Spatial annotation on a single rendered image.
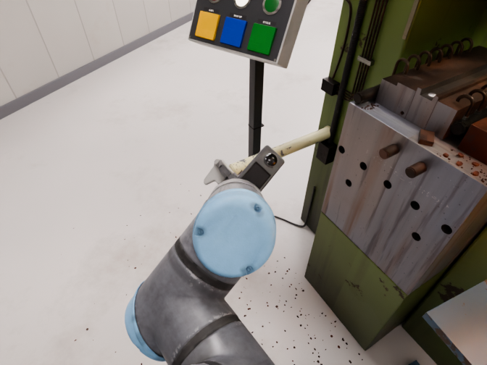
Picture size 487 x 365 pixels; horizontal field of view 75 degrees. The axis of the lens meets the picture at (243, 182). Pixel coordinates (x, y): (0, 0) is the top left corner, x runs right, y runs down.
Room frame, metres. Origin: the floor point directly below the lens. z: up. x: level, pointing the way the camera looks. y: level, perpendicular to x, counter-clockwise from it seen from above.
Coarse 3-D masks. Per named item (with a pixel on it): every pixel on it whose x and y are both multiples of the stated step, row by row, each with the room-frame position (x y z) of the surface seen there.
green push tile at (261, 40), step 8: (256, 24) 0.98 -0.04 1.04; (256, 32) 0.96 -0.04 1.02; (264, 32) 0.95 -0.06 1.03; (272, 32) 0.94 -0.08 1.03; (256, 40) 0.95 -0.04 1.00; (264, 40) 0.94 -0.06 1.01; (272, 40) 0.93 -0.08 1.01; (248, 48) 0.95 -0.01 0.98; (256, 48) 0.94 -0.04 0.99; (264, 48) 0.93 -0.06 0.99
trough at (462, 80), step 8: (464, 72) 0.75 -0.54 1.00; (472, 72) 0.77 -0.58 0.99; (480, 72) 0.78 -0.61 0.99; (448, 80) 0.72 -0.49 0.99; (456, 80) 0.74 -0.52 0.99; (464, 80) 0.74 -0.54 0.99; (424, 88) 0.68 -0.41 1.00; (432, 88) 0.69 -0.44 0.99; (440, 88) 0.70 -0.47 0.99; (448, 88) 0.70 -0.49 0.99; (424, 96) 0.66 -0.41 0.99
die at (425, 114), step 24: (480, 48) 0.96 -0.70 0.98; (408, 72) 0.80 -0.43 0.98; (432, 72) 0.77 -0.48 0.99; (456, 72) 0.77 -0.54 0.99; (384, 96) 0.74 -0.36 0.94; (408, 96) 0.69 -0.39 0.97; (456, 96) 0.65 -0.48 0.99; (480, 96) 0.65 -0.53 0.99; (408, 120) 0.67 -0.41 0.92; (432, 120) 0.62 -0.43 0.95; (456, 120) 0.60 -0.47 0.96
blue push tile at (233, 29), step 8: (224, 24) 1.03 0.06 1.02; (232, 24) 1.02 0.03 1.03; (240, 24) 1.00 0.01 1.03; (224, 32) 1.02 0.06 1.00; (232, 32) 1.00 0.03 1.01; (240, 32) 0.99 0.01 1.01; (224, 40) 1.00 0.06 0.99; (232, 40) 0.99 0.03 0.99; (240, 40) 0.98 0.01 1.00; (240, 48) 0.98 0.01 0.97
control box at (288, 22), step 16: (208, 0) 1.11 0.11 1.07; (224, 0) 1.08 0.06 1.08; (256, 0) 1.02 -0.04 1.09; (288, 0) 0.97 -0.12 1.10; (304, 0) 1.00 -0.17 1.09; (224, 16) 1.05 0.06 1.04; (240, 16) 1.02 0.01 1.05; (256, 16) 1.00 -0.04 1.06; (272, 16) 0.97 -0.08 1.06; (288, 16) 0.95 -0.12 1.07; (192, 32) 1.08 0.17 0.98; (288, 32) 0.94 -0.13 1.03; (224, 48) 1.00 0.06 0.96; (272, 48) 0.92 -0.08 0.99; (288, 48) 0.95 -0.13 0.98; (272, 64) 0.96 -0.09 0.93
